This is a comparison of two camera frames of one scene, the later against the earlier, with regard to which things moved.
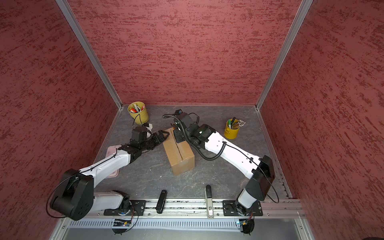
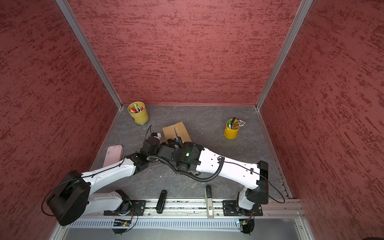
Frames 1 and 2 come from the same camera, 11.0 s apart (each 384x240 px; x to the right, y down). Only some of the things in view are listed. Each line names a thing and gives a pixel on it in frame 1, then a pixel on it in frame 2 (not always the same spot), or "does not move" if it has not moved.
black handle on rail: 161,201 does not move
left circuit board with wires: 120,222 does not move
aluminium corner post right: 305,6 does not move
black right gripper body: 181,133 → 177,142
